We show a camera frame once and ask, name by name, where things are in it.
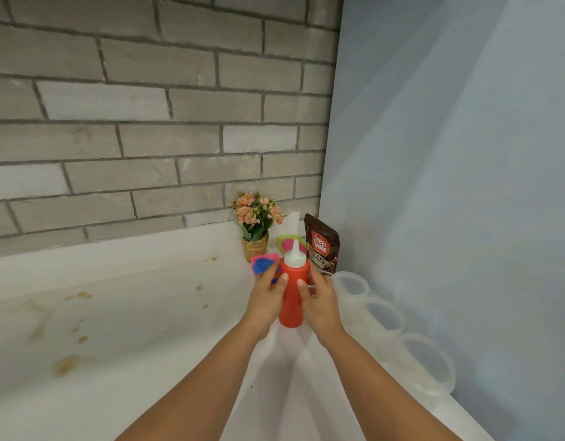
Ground person's left hand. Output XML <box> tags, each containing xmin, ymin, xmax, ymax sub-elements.
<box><xmin>240</xmin><ymin>259</ymin><xmax>290</xmax><ymax>341</ymax></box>

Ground person's right hand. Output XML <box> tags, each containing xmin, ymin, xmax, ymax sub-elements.
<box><xmin>296</xmin><ymin>261</ymin><xmax>346</xmax><ymax>347</ymax></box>

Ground orange squeeze bottle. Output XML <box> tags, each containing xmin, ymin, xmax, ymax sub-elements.
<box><xmin>278</xmin><ymin>238</ymin><xmax>311</xmax><ymax>329</ymax></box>

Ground clear plastic container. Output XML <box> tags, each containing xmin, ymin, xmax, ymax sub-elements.
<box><xmin>355</xmin><ymin>296</ymin><xmax>406</xmax><ymax>350</ymax></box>
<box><xmin>385</xmin><ymin>333</ymin><xmax>457</xmax><ymax>398</ymax></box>
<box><xmin>330</xmin><ymin>270</ymin><xmax>371</xmax><ymax>313</ymax></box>

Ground blue round lid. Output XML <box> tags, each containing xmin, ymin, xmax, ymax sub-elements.
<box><xmin>254</xmin><ymin>255</ymin><xmax>283</xmax><ymax>285</ymax></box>

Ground pink plastic basket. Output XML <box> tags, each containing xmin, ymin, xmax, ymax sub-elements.
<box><xmin>250</xmin><ymin>253</ymin><xmax>282</xmax><ymax>277</ymax></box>

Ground pink flowers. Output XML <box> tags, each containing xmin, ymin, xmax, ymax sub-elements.
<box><xmin>232</xmin><ymin>191</ymin><xmax>287</xmax><ymax>264</ymax></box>

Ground brown coffee pouch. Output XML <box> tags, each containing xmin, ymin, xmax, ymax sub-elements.
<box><xmin>303</xmin><ymin>213</ymin><xmax>341</xmax><ymax>276</ymax></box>

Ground green plastic basket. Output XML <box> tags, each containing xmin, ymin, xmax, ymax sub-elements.
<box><xmin>275</xmin><ymin>235</ymin><xmax>309</xmax><ymax>255</ymax></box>

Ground person's left forearm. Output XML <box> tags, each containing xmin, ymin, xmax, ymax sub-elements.
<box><xmin>115</xmin><ymin>318</ymin><xmax>267</xmax><ymax>441</ymax></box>

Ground person's right forearm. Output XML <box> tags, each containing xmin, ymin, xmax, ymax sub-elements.
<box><xmin>319</xmin><ymin>328</ymin><xmax>462</xmax><ymax>441</ymax></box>

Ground white countertop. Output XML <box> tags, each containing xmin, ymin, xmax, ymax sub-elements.
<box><xmin>0</xmin><ymin>220</ymin><xmax>494</xmax><ymax>441</ymax></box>

